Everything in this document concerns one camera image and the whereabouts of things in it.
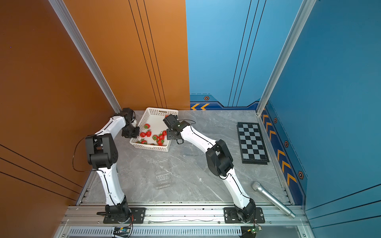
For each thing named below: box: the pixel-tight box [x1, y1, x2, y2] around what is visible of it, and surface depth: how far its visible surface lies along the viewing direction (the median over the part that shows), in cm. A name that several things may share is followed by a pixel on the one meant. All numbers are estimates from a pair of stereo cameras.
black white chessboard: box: [236, 121, 270, 165], surface depth 99 cm
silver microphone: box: [251, 181, 297, 220], surface depth 77 cm
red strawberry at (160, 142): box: [157, 138, 165, 147], surface depth 101 cm
